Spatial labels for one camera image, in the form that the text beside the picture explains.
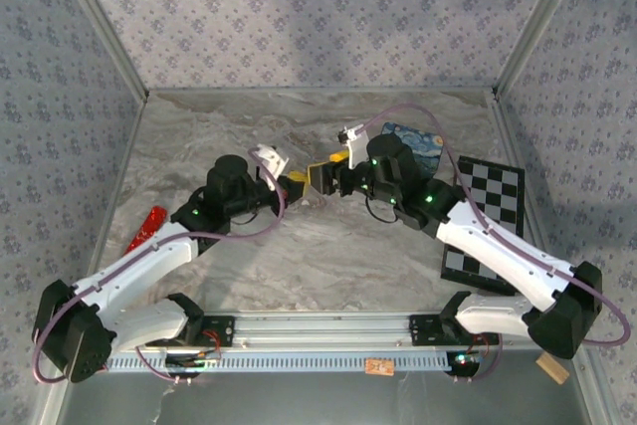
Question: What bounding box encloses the starry night print pouch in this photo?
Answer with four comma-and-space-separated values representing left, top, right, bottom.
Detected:
380, 120, 445, 181

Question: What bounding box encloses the red foil packet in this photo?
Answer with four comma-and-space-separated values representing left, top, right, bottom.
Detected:
122, 205, 169, 255

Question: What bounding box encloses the black and grey chessboard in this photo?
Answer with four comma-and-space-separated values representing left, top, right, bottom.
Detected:
440, 154, 527, 297

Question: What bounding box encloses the left controller board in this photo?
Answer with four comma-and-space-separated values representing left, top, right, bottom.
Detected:
165, 349, 223, 378

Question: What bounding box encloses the controller board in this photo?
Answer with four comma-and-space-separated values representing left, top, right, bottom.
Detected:
165, 349, 223, 378
446, 349, 483, 377

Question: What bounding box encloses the small orange tag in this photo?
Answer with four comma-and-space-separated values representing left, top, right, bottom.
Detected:
364, 358, 395, 377

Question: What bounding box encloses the right controller board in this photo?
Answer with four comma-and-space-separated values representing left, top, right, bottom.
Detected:
446, 349, 483, 377

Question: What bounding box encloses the small wooden block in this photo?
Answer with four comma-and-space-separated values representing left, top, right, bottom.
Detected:
535, 351, 570, 386

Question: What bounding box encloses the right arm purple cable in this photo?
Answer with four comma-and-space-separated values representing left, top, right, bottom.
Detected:
355, 104, 632, 347

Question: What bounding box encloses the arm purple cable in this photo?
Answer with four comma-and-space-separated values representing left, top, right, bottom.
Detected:
30, 144, 288, 386
355, 104, 632, 347

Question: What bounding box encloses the aluminium frame bar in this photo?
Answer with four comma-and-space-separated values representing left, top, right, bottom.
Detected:
146, 87, 497, 97
492, 0, 593, 98
49, 0, 150, 101

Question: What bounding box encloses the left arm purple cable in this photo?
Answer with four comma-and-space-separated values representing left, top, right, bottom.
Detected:
30, 144, 288, 386

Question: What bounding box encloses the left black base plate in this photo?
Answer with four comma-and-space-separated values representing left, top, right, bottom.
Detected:
187, 314, 236, 347

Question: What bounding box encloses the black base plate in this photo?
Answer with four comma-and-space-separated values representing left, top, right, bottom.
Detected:
187, 314, 236, 347
408, 314, 500, 347

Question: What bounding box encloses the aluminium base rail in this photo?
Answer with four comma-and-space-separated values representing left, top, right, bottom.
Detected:
201, 313, 536, 351

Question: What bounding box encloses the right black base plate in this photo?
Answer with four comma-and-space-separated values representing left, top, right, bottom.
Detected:
408, 314, 500, 347

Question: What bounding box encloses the slotted grey cable duct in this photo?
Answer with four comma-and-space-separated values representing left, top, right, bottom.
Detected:
106, 352, 459, 374

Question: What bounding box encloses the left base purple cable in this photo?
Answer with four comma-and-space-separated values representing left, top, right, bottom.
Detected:
133, 343, 198, 387

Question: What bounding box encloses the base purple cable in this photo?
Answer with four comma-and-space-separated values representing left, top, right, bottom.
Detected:
133, 343, 198, 387
453, 332, 505, 385

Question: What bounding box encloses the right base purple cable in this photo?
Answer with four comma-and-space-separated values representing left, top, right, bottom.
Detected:
453, 332, 505, 385

